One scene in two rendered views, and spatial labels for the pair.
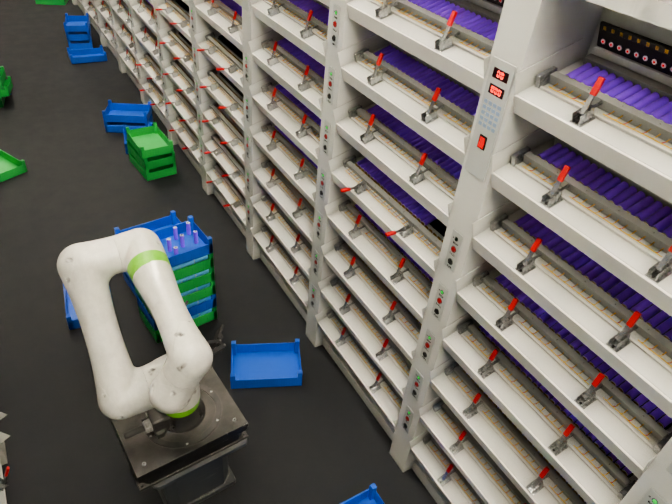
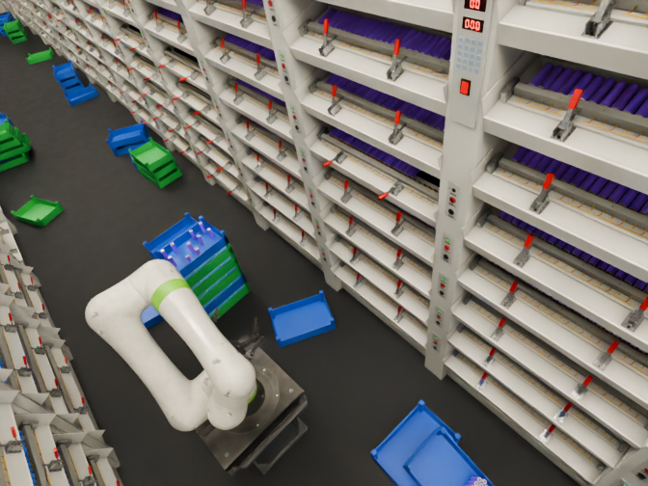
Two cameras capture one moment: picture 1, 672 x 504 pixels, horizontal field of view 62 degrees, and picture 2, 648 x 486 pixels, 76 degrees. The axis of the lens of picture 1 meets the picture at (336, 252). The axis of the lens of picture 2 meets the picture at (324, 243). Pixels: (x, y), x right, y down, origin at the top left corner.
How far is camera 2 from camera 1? 0.43 m
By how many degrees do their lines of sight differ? 9
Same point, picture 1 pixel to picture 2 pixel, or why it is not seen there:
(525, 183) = (525, 120)
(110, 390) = (175, 411)
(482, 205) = (477, 152)
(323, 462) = (373, 390)
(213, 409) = (270, 386)
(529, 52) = not seen: outside the picture
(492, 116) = (472, 55)
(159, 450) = (236, 438)
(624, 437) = not seen: outside the picture
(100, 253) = (121, 299)
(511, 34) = not seen: outside the picture
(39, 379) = (124, 385)
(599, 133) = (627, 40)
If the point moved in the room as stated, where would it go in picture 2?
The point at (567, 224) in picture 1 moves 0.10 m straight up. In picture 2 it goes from (592, 155) to (612, 105)
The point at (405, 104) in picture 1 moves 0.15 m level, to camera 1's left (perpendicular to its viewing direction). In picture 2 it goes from (365, 67) to (310, 77)
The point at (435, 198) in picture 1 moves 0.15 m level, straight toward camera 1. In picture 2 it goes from (420, 153) to (425, 189)
